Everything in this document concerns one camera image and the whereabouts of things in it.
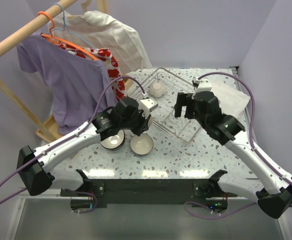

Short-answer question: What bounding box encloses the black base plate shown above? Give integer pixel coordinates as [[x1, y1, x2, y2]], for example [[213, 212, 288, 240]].
[[60, 178, 235, 210]]

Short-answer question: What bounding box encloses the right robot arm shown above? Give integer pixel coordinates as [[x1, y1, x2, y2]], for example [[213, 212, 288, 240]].
[[174, 91, 292, 219]]

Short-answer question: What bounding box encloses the blue wire hanger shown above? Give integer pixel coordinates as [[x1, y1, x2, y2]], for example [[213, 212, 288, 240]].
[[52, 2, 96, 50]]

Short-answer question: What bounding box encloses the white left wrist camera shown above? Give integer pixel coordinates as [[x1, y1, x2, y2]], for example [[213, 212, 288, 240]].
[[138, 93, 158, 114]]

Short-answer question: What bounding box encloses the white shirt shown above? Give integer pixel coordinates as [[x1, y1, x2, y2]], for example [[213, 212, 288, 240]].
[[53, 10, 152, 74]]

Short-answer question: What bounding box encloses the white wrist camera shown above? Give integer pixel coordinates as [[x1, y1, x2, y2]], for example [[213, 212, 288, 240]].
[[192, 78, 212, 94], [138, 93, 158, 114]]

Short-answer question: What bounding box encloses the cream floral bowl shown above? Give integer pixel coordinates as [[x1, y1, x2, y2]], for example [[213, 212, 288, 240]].
[[147, 114, 153, 128]]

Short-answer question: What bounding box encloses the red bowl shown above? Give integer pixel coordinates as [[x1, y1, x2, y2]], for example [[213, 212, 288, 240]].
[[100, 130, 125, 147]]

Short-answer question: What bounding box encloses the orange hanger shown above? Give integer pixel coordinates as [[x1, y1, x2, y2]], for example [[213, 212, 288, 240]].
[[38, 11, 98, 61]]

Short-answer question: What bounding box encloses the red floral cloth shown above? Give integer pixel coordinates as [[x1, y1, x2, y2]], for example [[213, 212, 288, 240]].
[[56, 42, 127, 101]]

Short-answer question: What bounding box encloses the white folded cloth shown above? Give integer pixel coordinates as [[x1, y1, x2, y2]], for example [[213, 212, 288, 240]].
[[211, 81, 250, 118]]

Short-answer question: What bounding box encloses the wire dish rack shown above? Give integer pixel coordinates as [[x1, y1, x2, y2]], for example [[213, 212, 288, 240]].
[[128, 67, 202, 146]]

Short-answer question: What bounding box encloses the purple t-shirt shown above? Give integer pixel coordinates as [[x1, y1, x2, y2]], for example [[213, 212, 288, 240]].
[[17, 33, 118, 135]]

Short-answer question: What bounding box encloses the small white bowl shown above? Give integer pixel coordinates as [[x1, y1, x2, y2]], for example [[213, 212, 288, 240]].
[[148, 82, 167, 98]]

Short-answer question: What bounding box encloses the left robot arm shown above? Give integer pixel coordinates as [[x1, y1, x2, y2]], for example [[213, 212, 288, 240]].
[[17, 97, 158, 196]]

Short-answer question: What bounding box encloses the teal white dotted bowl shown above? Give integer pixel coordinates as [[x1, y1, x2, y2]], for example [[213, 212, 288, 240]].
[[130, 133, 154, 156]]

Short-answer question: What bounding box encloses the wooden clothes rack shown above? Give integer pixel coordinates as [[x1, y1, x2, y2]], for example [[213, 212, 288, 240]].
[[0, 0, 134, 148]]

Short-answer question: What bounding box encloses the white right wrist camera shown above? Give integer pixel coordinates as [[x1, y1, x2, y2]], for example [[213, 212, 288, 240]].
[[192, 78, 212, 94]]

